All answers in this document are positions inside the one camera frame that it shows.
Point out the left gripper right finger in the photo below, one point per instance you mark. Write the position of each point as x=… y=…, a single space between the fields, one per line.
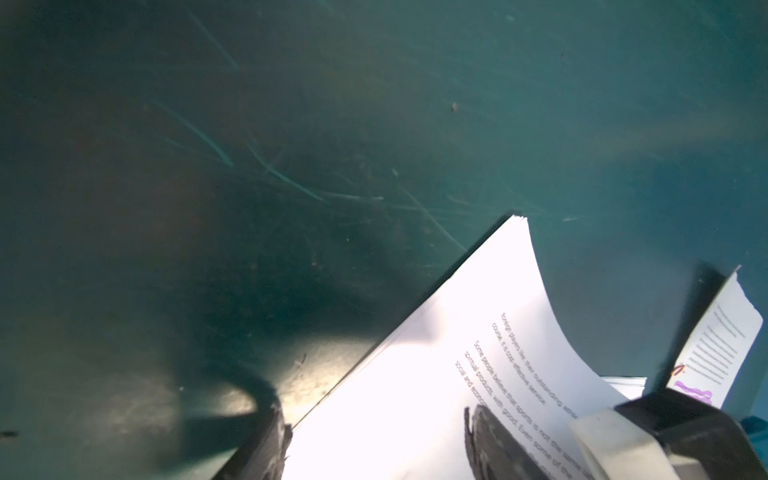
x=491 y=450

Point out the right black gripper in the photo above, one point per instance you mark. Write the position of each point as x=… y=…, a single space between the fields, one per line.
x=689 y=428

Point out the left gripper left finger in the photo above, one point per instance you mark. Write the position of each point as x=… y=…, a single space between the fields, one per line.
x=263 y=455

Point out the document with purple highlight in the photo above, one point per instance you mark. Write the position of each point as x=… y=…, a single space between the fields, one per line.
x=718 y=345

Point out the document with pink highlight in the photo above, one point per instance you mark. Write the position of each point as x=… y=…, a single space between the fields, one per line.
x=488 y=337

